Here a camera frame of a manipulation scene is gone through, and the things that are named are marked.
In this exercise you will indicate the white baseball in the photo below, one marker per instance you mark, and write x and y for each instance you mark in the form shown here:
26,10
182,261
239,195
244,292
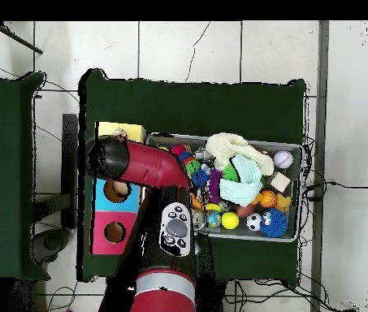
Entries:
283,159

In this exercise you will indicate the small patterned cloth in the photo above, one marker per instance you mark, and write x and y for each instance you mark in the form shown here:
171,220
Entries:
120,132

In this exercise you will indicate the black tripod leg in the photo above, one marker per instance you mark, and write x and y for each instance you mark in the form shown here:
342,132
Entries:
21,40

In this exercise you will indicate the blue spiky rubber ball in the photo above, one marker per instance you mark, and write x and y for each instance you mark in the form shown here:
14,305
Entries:
274,224

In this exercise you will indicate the wooden box with three holes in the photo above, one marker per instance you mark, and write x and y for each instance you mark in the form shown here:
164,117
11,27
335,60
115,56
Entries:
118,240

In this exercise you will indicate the large wooden cube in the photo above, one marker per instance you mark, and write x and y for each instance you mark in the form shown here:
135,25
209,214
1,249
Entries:
281,182

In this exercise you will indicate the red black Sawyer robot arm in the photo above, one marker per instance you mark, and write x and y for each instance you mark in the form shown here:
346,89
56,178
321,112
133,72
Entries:
151,165

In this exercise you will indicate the small orange basketball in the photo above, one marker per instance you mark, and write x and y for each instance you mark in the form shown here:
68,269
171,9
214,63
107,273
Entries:
268,199

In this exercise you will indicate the black metal stand bar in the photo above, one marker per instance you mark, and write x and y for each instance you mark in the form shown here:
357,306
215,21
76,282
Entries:
70,162

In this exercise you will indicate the yellow tennis ball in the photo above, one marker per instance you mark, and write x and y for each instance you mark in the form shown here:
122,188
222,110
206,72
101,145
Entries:
230,220

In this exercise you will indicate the cream knitted cloth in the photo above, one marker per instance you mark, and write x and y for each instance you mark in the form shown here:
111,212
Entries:
229,146

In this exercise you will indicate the purple spiky rubber ball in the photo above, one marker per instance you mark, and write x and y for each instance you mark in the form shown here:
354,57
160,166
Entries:
215,187

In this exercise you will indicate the clear glitter ball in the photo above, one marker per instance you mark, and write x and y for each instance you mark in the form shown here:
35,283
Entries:
197,248

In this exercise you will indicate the small soccer ball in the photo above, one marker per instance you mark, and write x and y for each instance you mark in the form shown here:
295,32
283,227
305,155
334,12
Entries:
253,222

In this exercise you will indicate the mint green knitted cloth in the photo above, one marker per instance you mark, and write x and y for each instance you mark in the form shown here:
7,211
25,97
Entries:
245,185

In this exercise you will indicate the shallow silver mesh bin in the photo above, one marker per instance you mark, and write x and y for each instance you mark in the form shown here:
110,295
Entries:
268,239

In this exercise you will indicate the dark green side table cloth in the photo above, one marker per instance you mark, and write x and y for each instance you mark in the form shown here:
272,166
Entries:
5,130

